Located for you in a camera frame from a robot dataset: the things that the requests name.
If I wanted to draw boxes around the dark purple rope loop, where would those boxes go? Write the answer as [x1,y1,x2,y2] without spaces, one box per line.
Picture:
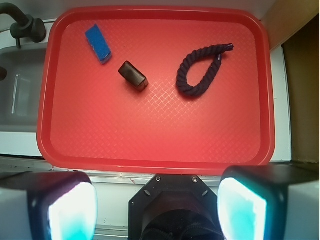
[175,42,235,97]

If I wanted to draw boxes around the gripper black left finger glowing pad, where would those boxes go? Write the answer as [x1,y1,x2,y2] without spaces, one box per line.
[0,171,98,240]

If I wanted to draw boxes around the dark brown rectangular block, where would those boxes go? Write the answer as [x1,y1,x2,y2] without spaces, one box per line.
[118,61,149,92]

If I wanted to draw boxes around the blue sponge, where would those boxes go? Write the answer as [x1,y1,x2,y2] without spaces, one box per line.
[85,24,112,64]

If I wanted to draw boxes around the red plastic tray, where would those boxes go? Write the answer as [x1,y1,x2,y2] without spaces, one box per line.
[37,6,276,176]

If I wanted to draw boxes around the dark metal faucet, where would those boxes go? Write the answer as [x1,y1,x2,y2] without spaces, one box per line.
[0,2,47,49]

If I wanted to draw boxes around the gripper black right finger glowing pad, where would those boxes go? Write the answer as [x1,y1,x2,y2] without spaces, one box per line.
[217,164,320,240]

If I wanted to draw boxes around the grey sink basin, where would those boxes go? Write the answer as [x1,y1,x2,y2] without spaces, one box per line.
[0,43,48,133]

